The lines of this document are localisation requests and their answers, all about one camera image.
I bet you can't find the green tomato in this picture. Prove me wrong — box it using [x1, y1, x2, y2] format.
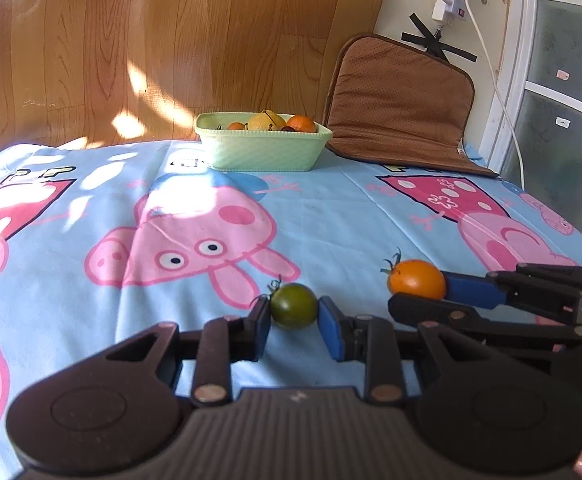
[251, 275, 318, 330]

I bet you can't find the blue cartoon pig cloth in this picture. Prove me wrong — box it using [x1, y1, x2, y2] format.
[0, 142, 582, 479]

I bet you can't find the white framed glass door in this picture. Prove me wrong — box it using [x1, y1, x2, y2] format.
[480, 0, 582, 232]

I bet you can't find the brown seat cushion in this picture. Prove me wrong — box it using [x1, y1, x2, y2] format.
[323, 34, 496, 178]

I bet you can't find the orange fruit in basket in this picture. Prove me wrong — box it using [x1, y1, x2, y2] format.
[285, 115, 317, 133]

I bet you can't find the light green basket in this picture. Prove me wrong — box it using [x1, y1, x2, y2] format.
[193, 112, 332, 172]

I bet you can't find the small orange tomato in basket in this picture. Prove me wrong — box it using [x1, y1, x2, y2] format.
[226, 122, 245, 130]

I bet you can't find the wood pattern panel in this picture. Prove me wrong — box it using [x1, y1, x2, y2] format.
[0, 0, 382, 148]

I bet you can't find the white cable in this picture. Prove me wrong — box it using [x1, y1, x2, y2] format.
[458, 0, 527, 189]

